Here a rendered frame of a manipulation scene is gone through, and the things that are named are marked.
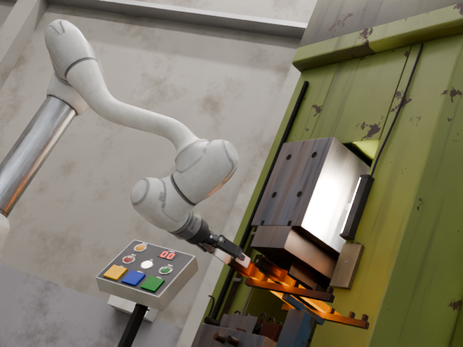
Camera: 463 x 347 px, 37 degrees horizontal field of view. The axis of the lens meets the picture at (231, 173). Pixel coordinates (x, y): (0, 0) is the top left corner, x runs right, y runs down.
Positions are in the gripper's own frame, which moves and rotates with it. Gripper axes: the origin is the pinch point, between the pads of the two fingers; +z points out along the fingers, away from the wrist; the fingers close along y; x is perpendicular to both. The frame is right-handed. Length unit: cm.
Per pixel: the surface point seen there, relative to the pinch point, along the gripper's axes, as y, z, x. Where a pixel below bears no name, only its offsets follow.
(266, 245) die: -38, 55, 25
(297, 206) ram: -28, 54, 43
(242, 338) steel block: -25, 47, -13
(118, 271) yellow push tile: -99, 42, -1
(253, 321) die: -29, 54, -5
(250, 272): 0.9, 8.5, -0.9
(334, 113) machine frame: -41, 70, 97
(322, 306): 13.3, 31.2, -0.4
